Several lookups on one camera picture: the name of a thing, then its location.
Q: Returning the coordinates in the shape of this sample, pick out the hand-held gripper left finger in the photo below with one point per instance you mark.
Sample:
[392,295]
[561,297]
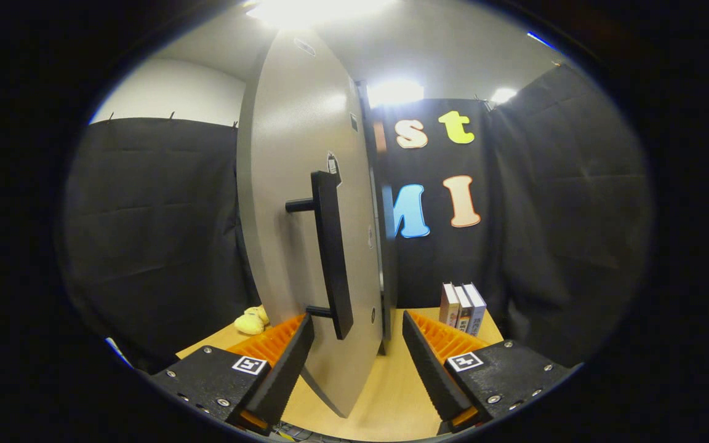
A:
[287,378]

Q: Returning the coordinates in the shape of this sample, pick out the large ceiling light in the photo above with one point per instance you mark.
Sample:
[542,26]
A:
[317,9]

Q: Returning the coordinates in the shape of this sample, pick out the white cover book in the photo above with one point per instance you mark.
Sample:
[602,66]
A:
[463,314]

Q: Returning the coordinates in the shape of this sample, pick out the yellow plush toy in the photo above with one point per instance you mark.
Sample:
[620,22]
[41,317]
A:
[251,323]

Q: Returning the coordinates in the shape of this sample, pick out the small ceiling light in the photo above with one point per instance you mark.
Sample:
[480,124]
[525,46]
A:
[394,93]
[504,95]

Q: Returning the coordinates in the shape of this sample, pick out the blue cover book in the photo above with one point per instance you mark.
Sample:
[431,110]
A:
[476,311]

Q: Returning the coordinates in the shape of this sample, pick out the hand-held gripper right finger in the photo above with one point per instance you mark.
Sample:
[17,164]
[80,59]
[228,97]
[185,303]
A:
[434,375]

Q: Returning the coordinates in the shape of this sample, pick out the grey cabinet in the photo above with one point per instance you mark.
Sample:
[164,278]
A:
[388,277]

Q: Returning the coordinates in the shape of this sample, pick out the beige cabinet door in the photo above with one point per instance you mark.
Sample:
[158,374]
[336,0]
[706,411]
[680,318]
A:
[280,123]

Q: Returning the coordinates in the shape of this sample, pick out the black backdrop cloth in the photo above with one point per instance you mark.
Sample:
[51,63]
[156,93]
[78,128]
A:
[145,215]

